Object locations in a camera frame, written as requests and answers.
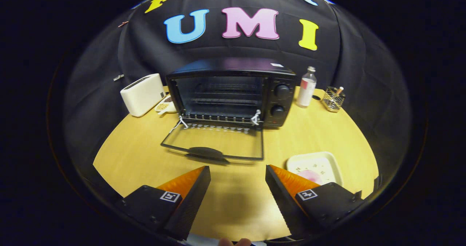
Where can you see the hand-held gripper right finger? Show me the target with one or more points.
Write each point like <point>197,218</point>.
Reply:
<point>282,198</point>

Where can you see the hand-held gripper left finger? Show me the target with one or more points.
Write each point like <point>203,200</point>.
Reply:
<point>193,206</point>

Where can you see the pink ham slice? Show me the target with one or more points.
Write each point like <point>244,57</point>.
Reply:
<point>309,177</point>

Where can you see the cream food tray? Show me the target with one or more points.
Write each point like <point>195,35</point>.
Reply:
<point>320,162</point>

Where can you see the black toaster oven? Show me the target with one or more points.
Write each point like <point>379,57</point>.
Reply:
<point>233,66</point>

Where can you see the white bread toaster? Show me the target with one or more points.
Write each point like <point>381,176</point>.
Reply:
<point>142,95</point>

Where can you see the small dish of seeds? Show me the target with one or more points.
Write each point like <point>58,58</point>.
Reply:
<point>163,106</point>

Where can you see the clear plastic bottle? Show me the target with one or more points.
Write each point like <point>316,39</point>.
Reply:
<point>305,91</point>

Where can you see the brown stick in basket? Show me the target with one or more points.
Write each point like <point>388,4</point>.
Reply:
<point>339,90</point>

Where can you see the small white tag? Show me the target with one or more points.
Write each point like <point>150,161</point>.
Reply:
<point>118,77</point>

